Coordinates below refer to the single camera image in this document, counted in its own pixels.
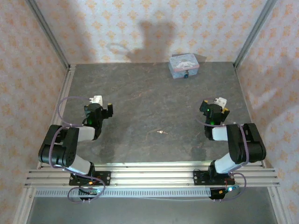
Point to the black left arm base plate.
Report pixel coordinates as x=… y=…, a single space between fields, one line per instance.
x=105 y=178

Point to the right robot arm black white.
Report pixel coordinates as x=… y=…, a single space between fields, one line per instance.
x=254 y=144

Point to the aluminium grooved base beam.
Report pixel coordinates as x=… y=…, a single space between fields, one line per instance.
x=151 y=177

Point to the small metal key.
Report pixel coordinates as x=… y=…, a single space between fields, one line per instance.
x=161 y=132

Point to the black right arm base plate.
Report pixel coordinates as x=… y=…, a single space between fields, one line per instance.
x=198 y=178

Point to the small blue padlock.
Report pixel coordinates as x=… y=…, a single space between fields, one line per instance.
x=186 y=75

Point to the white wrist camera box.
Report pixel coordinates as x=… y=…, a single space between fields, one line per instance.
x=221 y=100
x=96 y=99

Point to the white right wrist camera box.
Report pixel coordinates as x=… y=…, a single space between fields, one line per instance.
x=221 y=100

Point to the aluminium table side rail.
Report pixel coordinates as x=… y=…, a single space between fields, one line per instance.
x=67 y=93

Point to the small circuit board with LED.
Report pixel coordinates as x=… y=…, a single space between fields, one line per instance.
x=230 y=189
x=93 y=191

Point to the pastel cartoon print tin box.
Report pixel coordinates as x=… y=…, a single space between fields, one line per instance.
x=183 y=64

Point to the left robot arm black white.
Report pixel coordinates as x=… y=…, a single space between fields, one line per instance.
x=60 y=149

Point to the aluminium frame post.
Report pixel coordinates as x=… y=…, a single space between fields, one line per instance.
x=47 y=30
x=255 y=30

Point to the aluminium frame leg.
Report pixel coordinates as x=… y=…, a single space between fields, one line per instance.
x=24 y=205
x=276 y=205

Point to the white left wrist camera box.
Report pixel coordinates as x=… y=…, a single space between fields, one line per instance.
x=96 y=99

